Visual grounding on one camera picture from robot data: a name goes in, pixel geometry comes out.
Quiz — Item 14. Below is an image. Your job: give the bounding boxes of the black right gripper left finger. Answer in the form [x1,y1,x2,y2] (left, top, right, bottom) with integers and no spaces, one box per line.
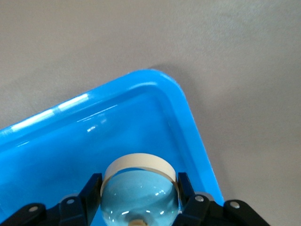
[58,173,103,226]

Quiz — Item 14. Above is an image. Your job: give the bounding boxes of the blue bell cream button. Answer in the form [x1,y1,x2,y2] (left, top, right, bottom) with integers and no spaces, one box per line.
[100,153,183,226]

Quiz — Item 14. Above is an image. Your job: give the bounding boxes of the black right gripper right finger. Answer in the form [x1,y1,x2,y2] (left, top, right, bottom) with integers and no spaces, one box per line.
[174,172,224,226]

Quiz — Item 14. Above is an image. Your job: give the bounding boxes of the blue plastic tray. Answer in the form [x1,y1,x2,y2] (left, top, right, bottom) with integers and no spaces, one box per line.
[0,68,224,226]

